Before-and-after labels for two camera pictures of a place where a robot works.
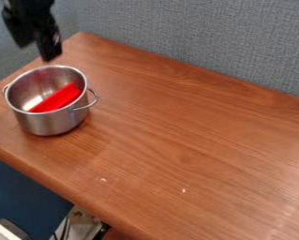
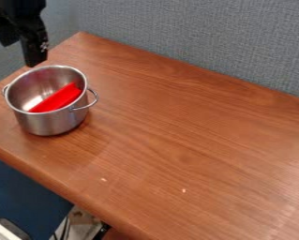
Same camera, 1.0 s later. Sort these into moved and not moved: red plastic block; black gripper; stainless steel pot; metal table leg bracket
Moved: black gripper
Not moved: red plastic block; metal table leg bracket; stainless steel pot
